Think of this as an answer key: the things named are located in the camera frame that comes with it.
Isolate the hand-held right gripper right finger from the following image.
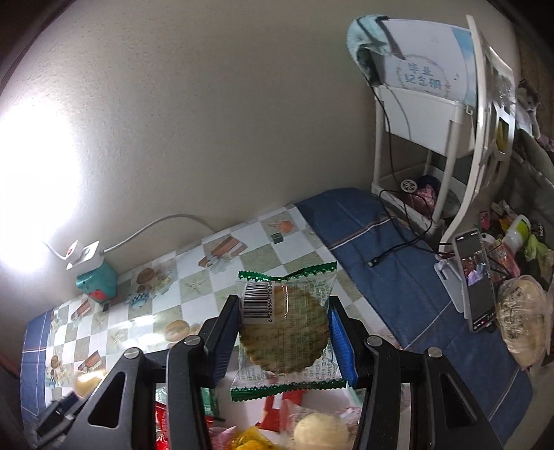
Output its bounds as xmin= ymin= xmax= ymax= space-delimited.
xmin=328 ymin=296 xmax=503 ymax=450

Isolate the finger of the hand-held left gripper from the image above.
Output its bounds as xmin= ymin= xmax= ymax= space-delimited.
xmin=54 ymin=393 xmax=86 ymax=414
xmin=34 ymin=409 xmax=75 ymax=439

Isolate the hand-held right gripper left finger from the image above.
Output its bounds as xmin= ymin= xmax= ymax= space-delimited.
xmin=73 ymin=294 xmax=241 ymax=450

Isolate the round cracker clear packet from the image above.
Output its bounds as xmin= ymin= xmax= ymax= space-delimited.
xmin=229 ymin=262 xmax=349 ymax=403

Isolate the pile of small wrapped snacks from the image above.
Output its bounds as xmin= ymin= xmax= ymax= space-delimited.
xmin=153 ymin=387 xmax=364 ymax=450

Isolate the pale yellow pastry packet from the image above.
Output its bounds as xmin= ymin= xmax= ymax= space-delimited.
xmin=74 ymin=370 xmax=109 ymax=398

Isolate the white phone stand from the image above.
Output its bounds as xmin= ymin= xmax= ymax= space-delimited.
xmin=434 ymin=255 xmax=470 ymax=320

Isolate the small teal box red label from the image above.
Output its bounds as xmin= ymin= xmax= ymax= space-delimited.
xmin=75 ymin=264 xmax=118 ymax=301

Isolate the black smartphone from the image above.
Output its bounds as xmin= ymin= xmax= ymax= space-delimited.
xmin=454 ymin=229 xmax=496 ymax=334

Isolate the white power strip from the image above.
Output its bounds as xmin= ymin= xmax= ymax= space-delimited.
xmin=65 ymin=240 xmax=107 ymax=271

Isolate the white gooseneck lamp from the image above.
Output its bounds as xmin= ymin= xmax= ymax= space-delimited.
xmin=0 ymin=117 xmax=83 ymax=278

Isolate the pink bag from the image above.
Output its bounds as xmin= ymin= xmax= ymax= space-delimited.
xmin=407 ymin=184 xmax=438 ymax=213

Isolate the clear bag of bread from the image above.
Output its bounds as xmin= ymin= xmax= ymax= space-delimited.
xmin=495 ymin=274 xmax=554 ymax=370

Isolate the clutter of small sundries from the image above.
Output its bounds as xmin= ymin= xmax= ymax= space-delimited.
xmin=478 ymin=201 xmax=554 ymax=280

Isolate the white shelf rack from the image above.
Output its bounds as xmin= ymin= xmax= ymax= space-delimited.
xmin=370 ymin=15 xmax=518 ymax=256

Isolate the grey quilted cushion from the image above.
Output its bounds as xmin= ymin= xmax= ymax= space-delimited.
xmin=511 ymin=130 xmax=554 ymax=208

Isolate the white printed booklet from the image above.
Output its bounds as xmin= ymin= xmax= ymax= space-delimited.
xmin=381 ymin=17 xmax=479 ymax=107

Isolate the grey plush toy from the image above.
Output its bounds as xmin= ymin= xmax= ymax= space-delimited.
xmin=515 ymin=80 xmax=544 ymax=139

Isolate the teal hanging cloth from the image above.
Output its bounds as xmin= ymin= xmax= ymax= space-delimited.
xmin=346 ymin=15 xmax=405 ymax=74

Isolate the black charging cable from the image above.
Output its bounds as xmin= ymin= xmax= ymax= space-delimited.
xmin=368 ymin=78 xmax=446 ymax=269

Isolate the white power cable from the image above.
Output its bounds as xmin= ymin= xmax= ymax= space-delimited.
xmin=100 ymin=213 xmax=217 ymax=256

